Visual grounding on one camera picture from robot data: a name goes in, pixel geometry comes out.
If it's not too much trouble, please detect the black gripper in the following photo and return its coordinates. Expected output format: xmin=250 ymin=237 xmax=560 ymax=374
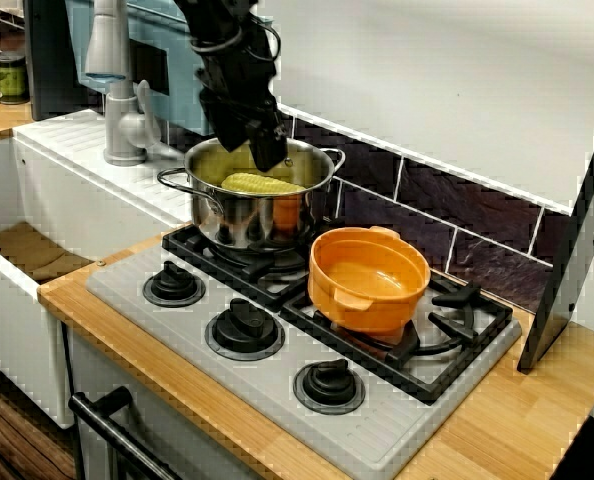
xmin=199 ymin=39 xmax=288 ymax=172

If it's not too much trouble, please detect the yellow corn cob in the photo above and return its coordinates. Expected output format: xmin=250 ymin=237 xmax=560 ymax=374
xmin=220 ymin=171 xmax=308 ymax=196

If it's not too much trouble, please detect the stainless steel pot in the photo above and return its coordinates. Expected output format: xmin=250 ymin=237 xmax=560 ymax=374
xmin=156 ymin=135 xmax=347 ymax=251

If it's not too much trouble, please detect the orange plastic pot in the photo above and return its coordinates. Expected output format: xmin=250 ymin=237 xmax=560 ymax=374
xmin=307 ymin=225 xmax=432 ymax=335

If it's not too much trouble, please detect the light blue plastic bin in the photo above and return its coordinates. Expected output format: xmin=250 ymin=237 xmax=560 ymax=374
xmin=65 ymin=0 xmax=274 ymax=137

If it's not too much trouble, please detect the black burner grate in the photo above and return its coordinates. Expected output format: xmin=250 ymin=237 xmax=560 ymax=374
xmin=279 ymin=269 xmax=514 ymax=406
xmin=161 ymin=222 xmax=328 ymax=314

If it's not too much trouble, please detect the grey toy faucet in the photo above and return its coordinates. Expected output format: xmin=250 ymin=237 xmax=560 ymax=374
xmin=84 ymin=0 xmax=188 ymax=167

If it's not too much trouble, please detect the white sink basin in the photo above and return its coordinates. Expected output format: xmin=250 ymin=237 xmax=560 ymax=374
xmin=0 ymin=107 xmax=198 ymax=431

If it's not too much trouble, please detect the black stove knob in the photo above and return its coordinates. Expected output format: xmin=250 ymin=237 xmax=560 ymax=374
xmin=142 ymin=259 xmax=207 ymax=307
xmin=205 ymin=298 xmax=287 ymax=362
xmin=292 ymin=358 xmax=367 ymax=416

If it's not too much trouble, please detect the black upright box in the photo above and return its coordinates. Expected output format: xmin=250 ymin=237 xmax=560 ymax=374
xmin=23 ymin=0 xmax=106 ymax=122

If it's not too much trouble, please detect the grey stove top plate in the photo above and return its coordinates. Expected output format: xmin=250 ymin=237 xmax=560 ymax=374
xmin=85 ymin=234 xmax=523 ymax=472

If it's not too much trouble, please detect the green labelled can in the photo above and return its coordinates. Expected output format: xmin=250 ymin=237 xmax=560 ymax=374
xmin=0 ymin=52 xmax=31 ymax=106

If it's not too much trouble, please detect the white oven door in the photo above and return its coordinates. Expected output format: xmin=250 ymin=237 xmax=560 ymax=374
xmin=69 ymin=327 xmax=278 ymax=480

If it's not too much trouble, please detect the dark side panel board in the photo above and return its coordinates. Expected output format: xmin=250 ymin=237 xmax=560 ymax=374
xmin=516 ymin=84 xmax=594 ymax=376

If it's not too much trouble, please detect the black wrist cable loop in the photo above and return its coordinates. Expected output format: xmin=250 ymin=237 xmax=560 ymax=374
xmin=239 ymin=19 xmax=282 ymax=64

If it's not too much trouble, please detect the black oven door handle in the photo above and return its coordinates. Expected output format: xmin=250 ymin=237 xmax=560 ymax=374
xmin=68 ymin=385 xmax=178 ymax=480

